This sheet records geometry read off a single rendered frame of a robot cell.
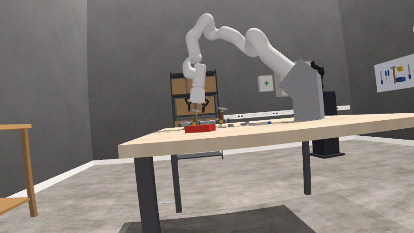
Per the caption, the red flat block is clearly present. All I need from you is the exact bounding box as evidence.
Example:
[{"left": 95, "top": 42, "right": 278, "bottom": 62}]
[{"left": 184, "top": 124, "right": 216, "bottom": 133}]

